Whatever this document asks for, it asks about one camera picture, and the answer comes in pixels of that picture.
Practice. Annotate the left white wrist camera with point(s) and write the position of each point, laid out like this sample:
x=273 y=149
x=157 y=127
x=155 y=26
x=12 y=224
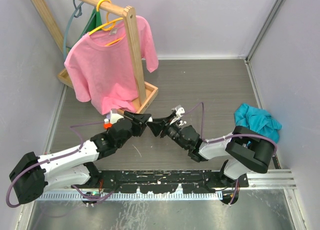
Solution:
x=112 y=117

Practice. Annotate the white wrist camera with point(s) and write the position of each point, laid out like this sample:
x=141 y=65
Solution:
x=178 y=112
x=112 y=117

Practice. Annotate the pink t-shirt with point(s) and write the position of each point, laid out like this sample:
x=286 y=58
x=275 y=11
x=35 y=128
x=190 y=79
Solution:
x=100 y=68

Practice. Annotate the teal crumpled cloth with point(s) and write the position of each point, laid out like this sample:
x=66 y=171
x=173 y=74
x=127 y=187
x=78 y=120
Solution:
x=257 y=120

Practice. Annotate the white slotted cable duct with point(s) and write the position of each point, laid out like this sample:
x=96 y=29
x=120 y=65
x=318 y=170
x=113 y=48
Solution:
x=178 y=195

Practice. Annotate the yellow hanger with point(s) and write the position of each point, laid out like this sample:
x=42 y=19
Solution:
x=109 y=25

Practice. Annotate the green garment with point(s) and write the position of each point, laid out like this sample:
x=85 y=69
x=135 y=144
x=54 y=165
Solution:
x=93 y=22

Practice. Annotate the teal hanger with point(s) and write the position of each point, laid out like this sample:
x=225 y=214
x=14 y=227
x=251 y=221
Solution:
x=76 y=14

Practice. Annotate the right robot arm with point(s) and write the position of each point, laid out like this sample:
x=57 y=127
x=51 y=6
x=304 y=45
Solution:
x=248 y=151

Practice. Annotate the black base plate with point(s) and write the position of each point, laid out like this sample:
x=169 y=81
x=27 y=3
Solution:
x=156 y=181

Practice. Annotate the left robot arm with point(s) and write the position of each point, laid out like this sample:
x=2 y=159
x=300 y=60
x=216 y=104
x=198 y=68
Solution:
x=33 y=175

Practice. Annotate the red earbud case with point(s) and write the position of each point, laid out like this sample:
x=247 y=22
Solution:
x=107 y=125

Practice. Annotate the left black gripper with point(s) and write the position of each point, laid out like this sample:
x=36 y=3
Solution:
x=141 y=118

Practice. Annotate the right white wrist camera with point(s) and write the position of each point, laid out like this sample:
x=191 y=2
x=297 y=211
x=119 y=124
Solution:
x=178 y=112

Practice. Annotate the wooden clothes rack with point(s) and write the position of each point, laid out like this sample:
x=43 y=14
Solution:
x=146 y=91

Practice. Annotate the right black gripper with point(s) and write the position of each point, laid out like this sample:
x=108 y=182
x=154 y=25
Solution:
x=158 y=124

